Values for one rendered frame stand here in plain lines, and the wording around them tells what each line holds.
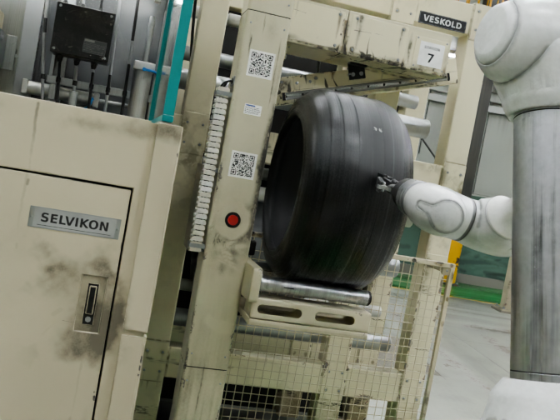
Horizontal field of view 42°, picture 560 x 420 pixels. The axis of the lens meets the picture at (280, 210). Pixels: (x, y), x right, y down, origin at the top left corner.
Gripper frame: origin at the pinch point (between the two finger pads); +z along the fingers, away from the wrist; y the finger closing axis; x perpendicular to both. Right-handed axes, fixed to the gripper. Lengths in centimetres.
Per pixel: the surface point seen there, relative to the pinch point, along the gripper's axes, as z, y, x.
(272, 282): 12.3, 20.2, 36.0
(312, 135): 12.8, 18.1, -7.0
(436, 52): 57, -30, -39
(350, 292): 12.7, -3.2, 35.5
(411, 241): 855, -405, 194
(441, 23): 90, -43, -52
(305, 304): 9.7, 10.3, 40.1
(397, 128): 14.0, -6.0, -13.3
